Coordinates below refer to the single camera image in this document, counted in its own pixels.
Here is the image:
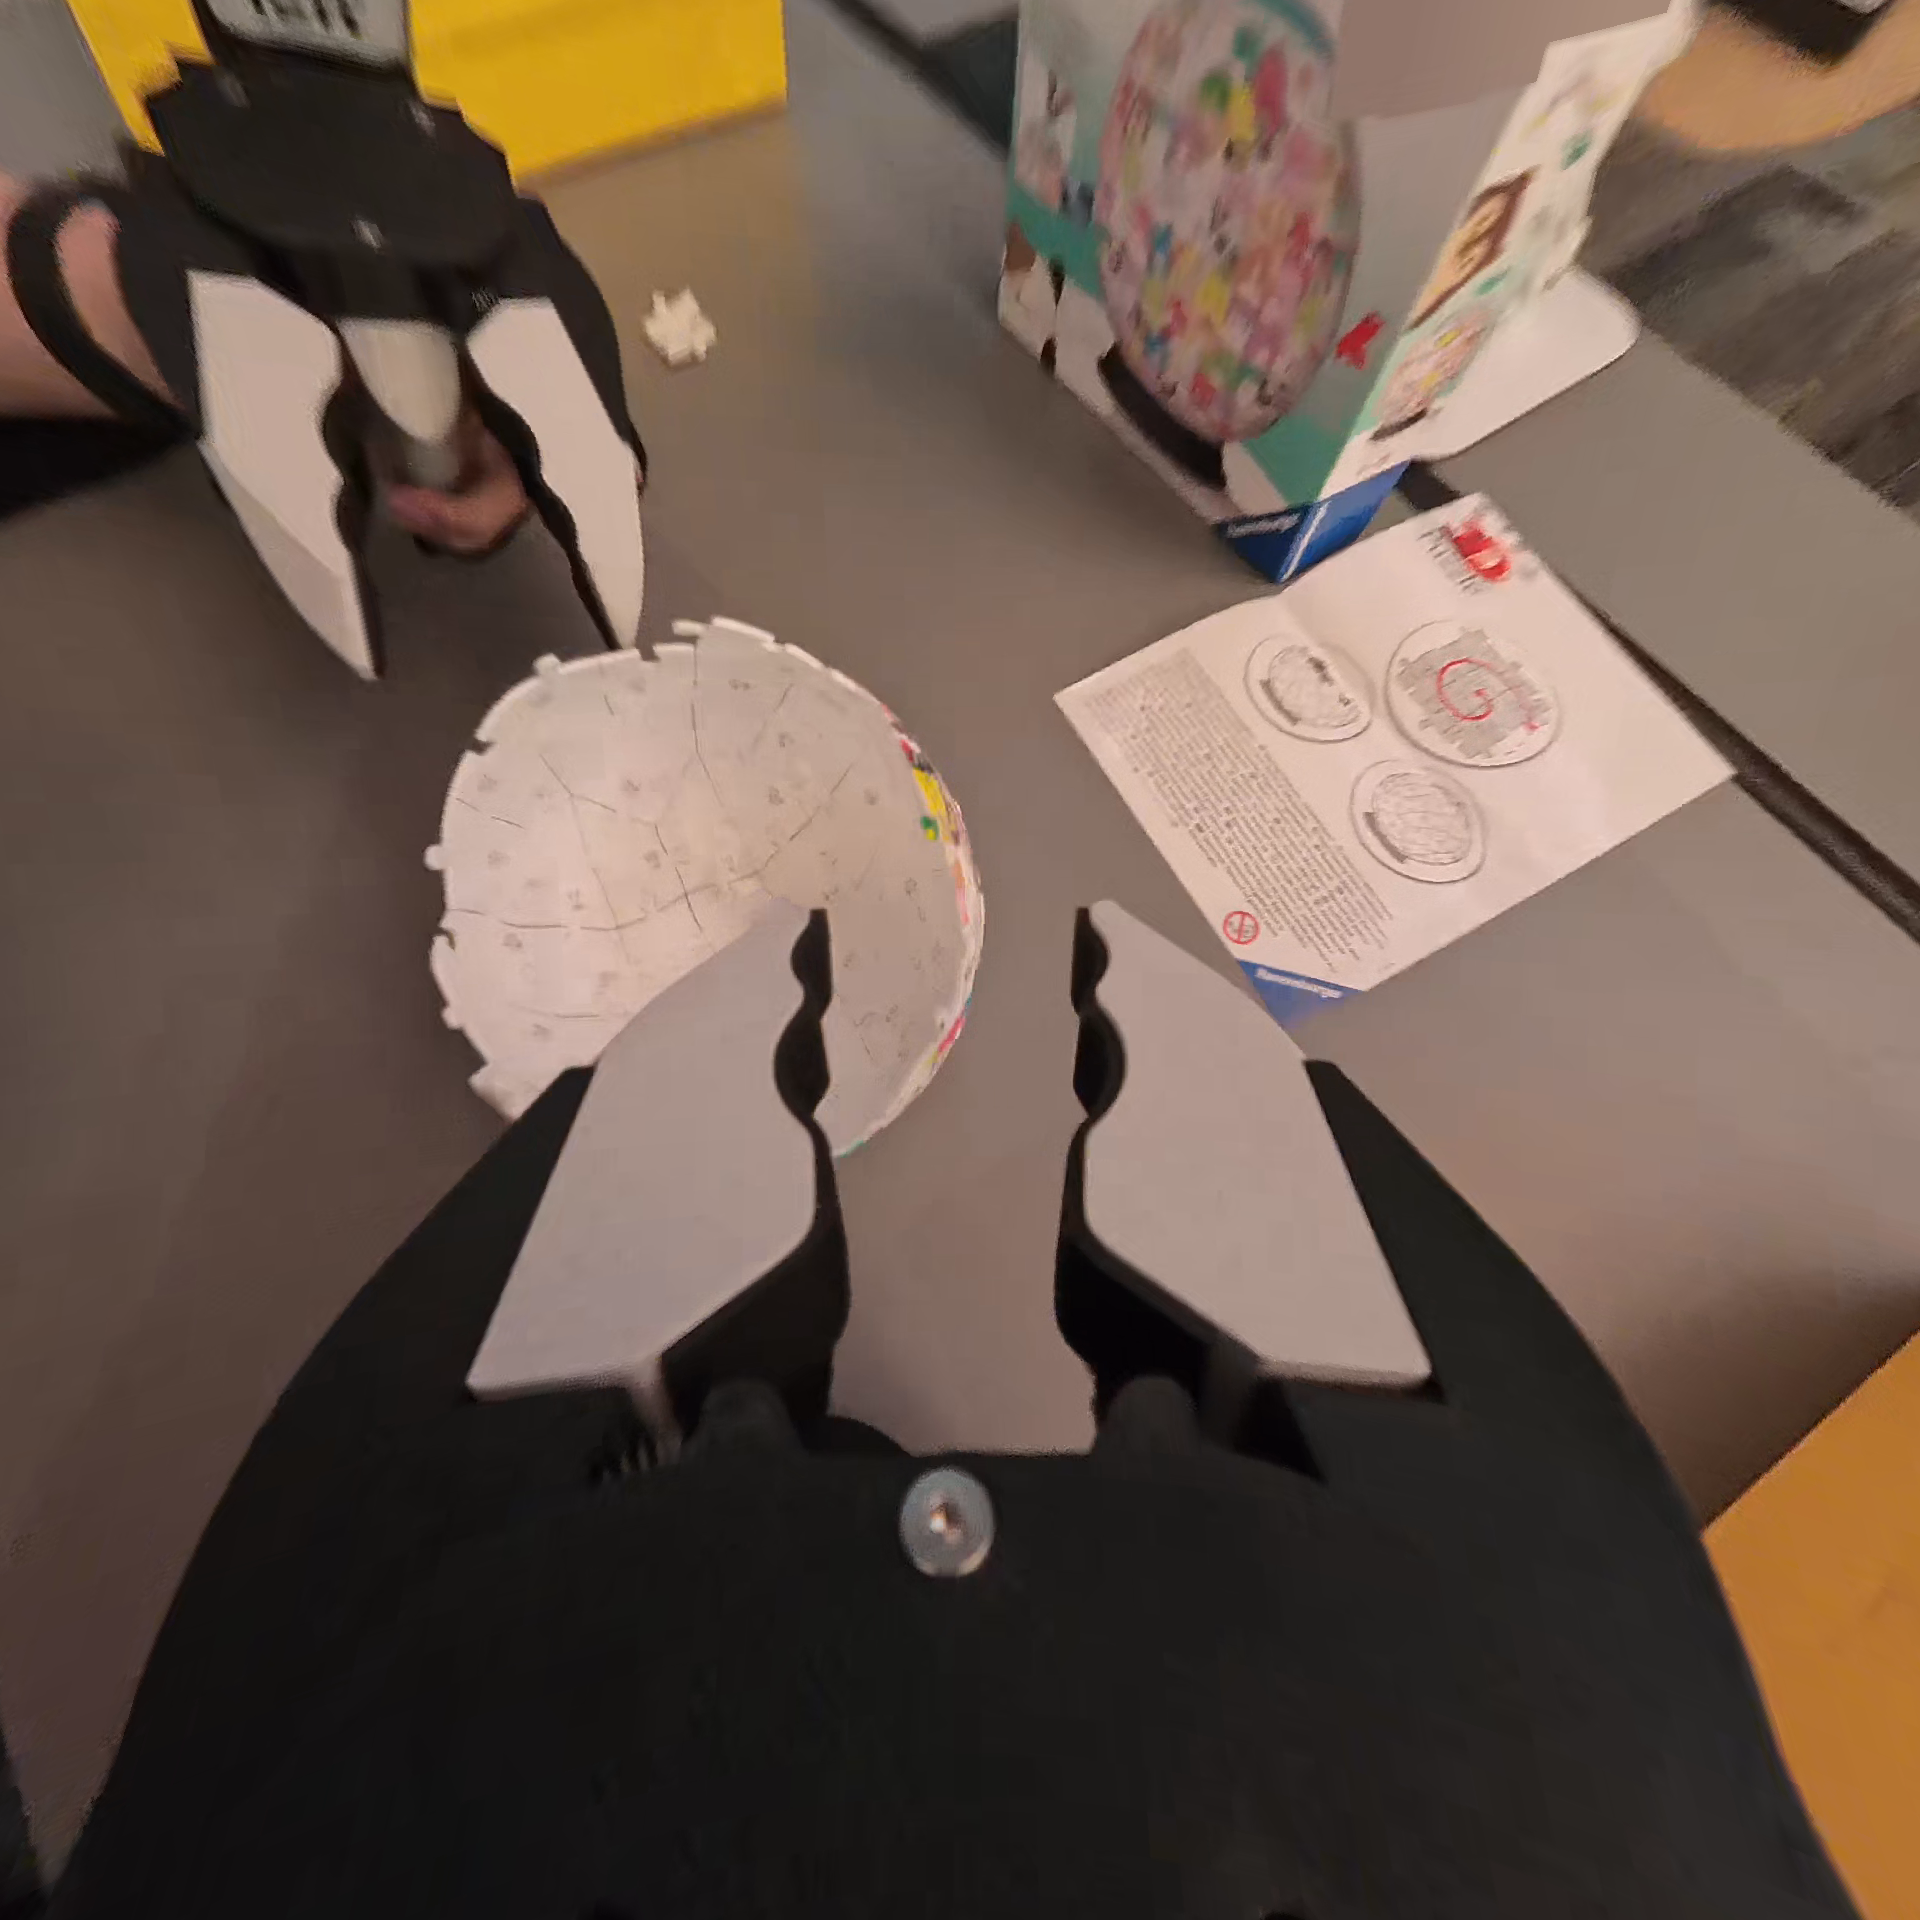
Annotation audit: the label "person's left hand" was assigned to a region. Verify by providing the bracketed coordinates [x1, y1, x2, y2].
[386, 407, 538, 560]

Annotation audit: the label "colourful puzzle ball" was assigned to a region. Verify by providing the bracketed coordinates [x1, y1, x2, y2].
[422, 614, 990, 1160]

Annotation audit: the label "person's left forearm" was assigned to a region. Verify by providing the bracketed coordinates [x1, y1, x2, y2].
[0, 171, 173, 422]

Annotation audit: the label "teal puzzle box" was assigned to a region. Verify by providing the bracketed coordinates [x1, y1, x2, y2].
[996, 0, 1704, 588]

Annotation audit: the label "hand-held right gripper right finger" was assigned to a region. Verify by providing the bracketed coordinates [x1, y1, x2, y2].
[1054, 895, 1434, 1445]

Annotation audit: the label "white instruction leaflet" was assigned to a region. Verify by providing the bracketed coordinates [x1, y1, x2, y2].
[1054, 496, 1739, 1028]

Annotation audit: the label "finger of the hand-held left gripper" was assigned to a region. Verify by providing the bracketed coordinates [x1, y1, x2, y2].
[458, 297, 650, 653]
[188, 270, 394, 683]

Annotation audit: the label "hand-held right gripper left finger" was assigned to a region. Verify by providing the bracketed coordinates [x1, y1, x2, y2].
[463, 895, 854, 1433]

